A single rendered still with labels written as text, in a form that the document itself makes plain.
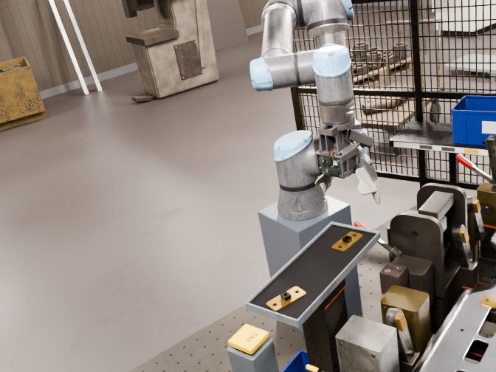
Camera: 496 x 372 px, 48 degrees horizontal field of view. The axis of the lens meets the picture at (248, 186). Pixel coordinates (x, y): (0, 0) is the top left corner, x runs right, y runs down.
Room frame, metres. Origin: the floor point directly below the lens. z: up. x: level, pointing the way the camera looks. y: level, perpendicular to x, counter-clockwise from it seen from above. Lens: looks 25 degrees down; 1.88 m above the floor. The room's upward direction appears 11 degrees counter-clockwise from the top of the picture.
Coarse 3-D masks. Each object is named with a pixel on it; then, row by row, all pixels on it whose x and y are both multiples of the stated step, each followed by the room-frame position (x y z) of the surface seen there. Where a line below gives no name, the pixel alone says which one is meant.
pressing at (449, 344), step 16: (480, 288) 1.08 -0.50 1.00; (464, 304) 1.03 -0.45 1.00; (480, 304) 1.02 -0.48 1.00; (448, 320) 0.99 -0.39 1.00; (464, 320) 0.98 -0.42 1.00; (480, 320) 0.97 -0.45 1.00; (448, 336) 0.94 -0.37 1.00; (464, 336) 0.93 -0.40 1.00; (480, 336) 0.93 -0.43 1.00; (432, 352) 0.90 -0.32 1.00; (448, 352) 0.90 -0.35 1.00; (464, 352) 0.89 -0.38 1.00; (416, 368) 0.87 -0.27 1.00; (432, 368) 0.86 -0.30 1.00; (448, 368) 0.85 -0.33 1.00; (464, 368) 0.84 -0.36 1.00; (480, 368) 0.84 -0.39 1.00
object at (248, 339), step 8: (248, 328) 0.90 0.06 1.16; (256, 328) 0.90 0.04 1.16; (240, 336) 0.89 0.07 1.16; (248, 336) 0.88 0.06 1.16; (256, 336) 0.88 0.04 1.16; (264, 336) 0.87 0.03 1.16; (232, 344) 0.87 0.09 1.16; (240, 344) 0.86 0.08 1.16; (248, 344) 0.86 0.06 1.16; (256, 344) 0.85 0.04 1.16; (248, 352) 0.84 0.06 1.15
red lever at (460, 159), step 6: (456, 156) 1.53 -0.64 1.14; (462, 156) 1.52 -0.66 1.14; (462, 162) 1.51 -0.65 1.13; (468, 162) 1.50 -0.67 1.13; (468, 168) 1.50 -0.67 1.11; (474, 168) 1.49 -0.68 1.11; (480, 174) 1.48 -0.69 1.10; (486, 174) 1.47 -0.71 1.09; (486, 180) 1.47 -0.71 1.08; (492, 180) 1.45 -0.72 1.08
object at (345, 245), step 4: (348, 232) 1.18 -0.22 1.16; (352, 232) 1.18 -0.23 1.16; (356, 232) 1.18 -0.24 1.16; (344, 236) 1.17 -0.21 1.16; (348, 236) 1.15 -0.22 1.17; (352, 236) 1.16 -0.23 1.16; (356, 236) 1.16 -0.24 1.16; (360, 236) 1.16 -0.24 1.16; (340, 240) 1.16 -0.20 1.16; (344, 240) 1.15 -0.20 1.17; (348, 240) 1.14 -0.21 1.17; (352, 240) 1.15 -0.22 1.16; (356, 240) 1.14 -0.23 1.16; (336, 244) 1.14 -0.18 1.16; (340, 244) 1.14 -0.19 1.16; (344, 244) 1.14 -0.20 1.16; (348, 244) 1.13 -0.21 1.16; (352, 244) 1.13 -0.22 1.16; (332, 248) 1.13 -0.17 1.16; (336, 248) 1.13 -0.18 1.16; (340, 248) 1.12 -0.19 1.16; (344, 248) 1.12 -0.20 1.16
